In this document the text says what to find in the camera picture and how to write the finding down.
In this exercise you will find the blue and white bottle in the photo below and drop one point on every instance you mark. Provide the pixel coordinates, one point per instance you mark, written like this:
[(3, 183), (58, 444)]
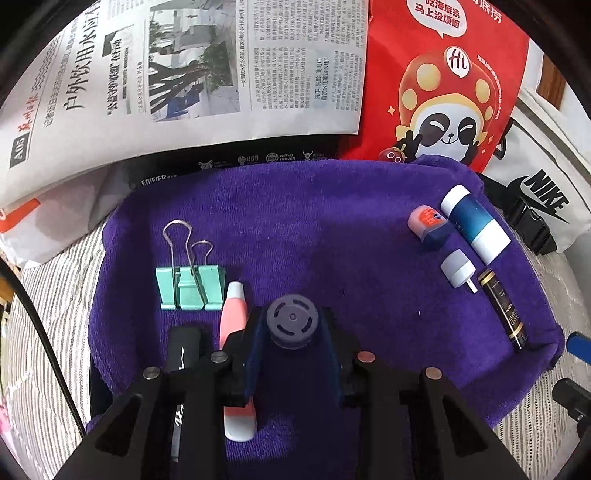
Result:
[(475, 221)]

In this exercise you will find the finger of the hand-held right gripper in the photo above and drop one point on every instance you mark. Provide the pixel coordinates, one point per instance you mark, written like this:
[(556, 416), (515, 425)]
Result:
[(572, 401), (581, 344)]

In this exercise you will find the red panda print bag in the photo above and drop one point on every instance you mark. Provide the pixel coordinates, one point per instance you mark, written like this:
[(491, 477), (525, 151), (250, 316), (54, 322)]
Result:
[(438, 69)]

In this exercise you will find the pink and white pen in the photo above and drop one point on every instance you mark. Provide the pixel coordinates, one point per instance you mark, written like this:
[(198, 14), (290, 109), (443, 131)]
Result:
[(233, 309)]

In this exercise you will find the brown wooden frame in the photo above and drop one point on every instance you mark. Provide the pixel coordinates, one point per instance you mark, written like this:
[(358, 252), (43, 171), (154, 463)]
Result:
[(553, 78)]

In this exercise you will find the white canvas bag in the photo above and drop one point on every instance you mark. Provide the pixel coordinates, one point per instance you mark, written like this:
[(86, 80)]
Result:
[(554, 152)]

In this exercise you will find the green binder clip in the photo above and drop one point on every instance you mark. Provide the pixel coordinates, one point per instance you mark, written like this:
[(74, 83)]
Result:
[(189, 286)]

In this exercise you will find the pink and blue lip balm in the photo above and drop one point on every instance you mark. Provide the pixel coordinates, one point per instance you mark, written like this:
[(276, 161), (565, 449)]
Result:
[(427, 224)]

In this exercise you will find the black Horizon box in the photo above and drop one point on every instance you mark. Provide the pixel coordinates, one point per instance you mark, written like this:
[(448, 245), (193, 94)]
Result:
[(184, 346)]

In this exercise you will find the purple towel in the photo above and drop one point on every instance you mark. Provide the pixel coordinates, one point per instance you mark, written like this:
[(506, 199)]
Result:
[(346, 230)]

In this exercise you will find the newspaper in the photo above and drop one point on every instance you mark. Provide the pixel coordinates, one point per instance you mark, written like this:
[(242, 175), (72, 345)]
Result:
[(115, 92)]

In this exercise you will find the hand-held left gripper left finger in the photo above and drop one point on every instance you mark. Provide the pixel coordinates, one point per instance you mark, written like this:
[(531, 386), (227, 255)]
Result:
[(258, 346)]

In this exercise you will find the black cardboard box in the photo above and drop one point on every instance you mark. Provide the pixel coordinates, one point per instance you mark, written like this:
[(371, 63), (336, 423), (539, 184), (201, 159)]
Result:
[(231, 168)]

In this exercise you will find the clear round bobbin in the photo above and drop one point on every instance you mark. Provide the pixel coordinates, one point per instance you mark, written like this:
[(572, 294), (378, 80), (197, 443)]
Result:
[(292, 321)]

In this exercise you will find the black and gold tube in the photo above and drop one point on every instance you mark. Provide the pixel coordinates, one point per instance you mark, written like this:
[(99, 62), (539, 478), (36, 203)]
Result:
[(503, 309)]

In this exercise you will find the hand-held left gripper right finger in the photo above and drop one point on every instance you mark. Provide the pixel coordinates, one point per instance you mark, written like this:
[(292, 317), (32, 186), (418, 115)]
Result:
[(333, 350)]

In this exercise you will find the white charger plug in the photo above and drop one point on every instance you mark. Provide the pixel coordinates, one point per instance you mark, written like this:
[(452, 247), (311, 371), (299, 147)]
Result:
[(456, 267)]

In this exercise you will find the white plastic shopping bag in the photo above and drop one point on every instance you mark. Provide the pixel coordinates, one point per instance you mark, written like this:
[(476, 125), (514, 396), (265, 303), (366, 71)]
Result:
[(69, 217)]

